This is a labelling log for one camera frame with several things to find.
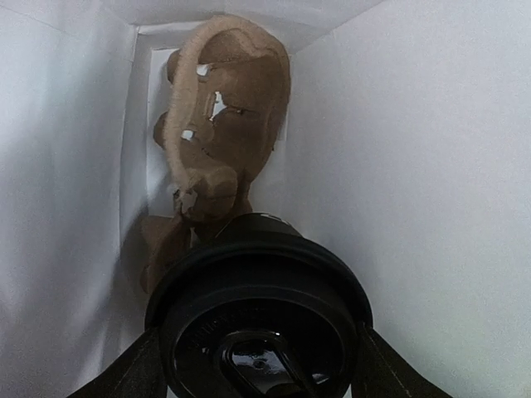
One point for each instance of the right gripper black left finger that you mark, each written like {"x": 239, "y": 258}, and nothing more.
{"x": 136, "y": 373}

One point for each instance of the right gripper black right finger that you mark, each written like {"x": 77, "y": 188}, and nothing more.
{"x": 382, "y": 372}

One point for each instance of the black plastic cup lid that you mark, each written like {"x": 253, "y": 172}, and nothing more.
{"x": 270, "y": 315}

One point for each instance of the light blue paper bag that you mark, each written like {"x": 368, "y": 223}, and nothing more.
{"x": 406, "y": 152}

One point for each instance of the brown cardboard cup carrier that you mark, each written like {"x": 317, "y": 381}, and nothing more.
{"x": 230, "y": 92}

